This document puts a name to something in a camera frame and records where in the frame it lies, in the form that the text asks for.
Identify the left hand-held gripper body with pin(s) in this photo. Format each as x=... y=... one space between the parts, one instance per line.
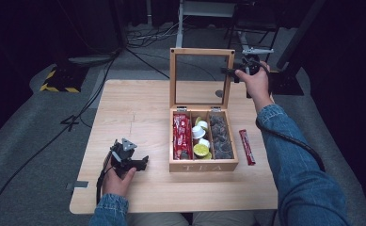
x=122 y=157

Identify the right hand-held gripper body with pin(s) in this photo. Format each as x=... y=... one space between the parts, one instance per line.
x=252 y=64

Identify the wooden tea box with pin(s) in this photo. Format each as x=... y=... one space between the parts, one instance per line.
x=202 y=166

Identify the person's right hand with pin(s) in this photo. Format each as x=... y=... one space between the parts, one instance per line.
x=259 y=86

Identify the person's left hand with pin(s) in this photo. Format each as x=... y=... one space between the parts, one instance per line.
x=116 y=185

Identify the grey round disc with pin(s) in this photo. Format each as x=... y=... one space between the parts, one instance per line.
x=219 y=93

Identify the bundle of red sachets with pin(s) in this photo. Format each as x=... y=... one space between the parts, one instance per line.
x=181 y=136

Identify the grey tape piece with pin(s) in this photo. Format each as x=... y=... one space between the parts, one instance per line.
x=78 y=185

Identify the green lidded capsule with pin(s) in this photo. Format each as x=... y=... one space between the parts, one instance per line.
x=208 y=156
x=200 y=150
x=198 y=120

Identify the black slanted pole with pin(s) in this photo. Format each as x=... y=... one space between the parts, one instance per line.
x=299 y=31

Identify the small white creamer cup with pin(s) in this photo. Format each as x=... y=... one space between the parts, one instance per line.
x=203 y=124
x=204 y=143

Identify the large white creamer cup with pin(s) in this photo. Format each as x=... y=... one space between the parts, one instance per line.
x=198 y=132

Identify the long red stick packet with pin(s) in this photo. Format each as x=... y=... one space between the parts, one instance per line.
x=247 y=147

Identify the yellow black striped base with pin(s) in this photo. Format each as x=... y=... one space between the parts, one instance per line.
x=63 y=80

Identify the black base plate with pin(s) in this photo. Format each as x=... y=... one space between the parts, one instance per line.
x=285 y=83

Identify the white metal stand frame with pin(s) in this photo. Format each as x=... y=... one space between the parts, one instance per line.
x=179 y=28

